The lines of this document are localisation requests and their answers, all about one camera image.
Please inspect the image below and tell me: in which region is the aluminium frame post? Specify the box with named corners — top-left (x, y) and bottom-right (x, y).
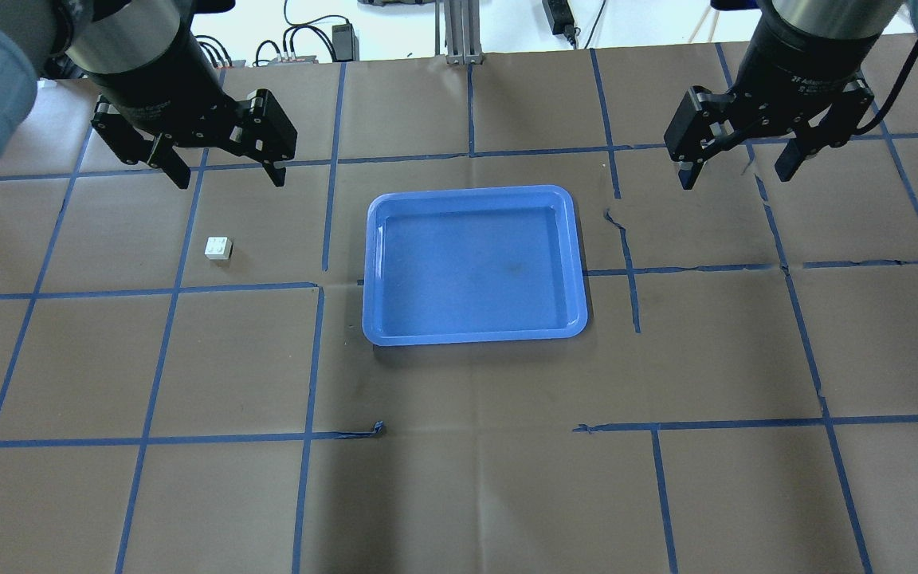
top-left (438, 1), bottom-right (484, 65)

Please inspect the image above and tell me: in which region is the white toy block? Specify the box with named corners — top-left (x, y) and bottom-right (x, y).
top-left (203, 236), bottom-right (234, 261)

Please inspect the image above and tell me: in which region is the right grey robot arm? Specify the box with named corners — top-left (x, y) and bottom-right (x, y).
top-left (664, 1), bottom-right (918, 190)

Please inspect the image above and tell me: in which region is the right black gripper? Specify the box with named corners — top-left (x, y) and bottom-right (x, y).
top-left (664, 16), bottom-right (877, 190)

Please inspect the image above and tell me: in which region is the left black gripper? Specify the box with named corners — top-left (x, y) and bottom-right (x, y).
top-left (66, 16), bottom-right (298, 190)

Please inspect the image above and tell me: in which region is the blue plastic tray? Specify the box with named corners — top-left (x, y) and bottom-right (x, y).
top-left (362, 185), bottom-right (589, 348)

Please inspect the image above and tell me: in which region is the black power adapter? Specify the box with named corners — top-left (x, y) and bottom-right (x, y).
top-left (331, 23), bottom-right (359, 62)

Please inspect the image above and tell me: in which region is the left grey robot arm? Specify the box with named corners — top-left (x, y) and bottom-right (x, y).
top-left (0, 1), bottom-right (298, 189)

